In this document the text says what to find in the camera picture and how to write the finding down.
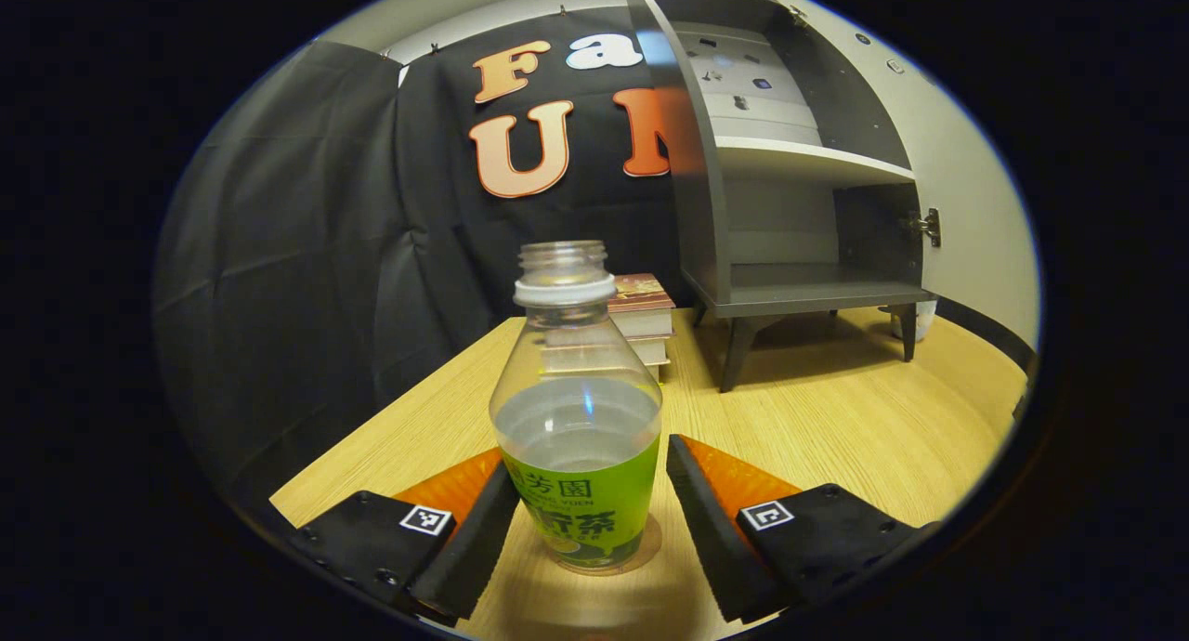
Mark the black backdrop cloth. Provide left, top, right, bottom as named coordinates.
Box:
left=153, top=5, right=707, bottom=521

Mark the grey cabinet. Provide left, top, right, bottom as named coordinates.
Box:
left=621, top=0, right=941, bottom=393

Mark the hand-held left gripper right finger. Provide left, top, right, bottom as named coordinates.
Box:
left=665, top=434, right=939, bottom=623

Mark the white round ceramic jar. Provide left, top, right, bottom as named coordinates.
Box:
left=878, top=297, right=937, bottom=343

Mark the row of black cloth clips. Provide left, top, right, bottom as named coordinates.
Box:
left=379, top=5, right=569, bottom=61

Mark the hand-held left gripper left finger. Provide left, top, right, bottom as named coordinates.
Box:
left=288, top=448, right=521, bottom=623

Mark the green label plastic bottle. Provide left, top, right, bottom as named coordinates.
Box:
left=490, top=240, right=664, bottom=575

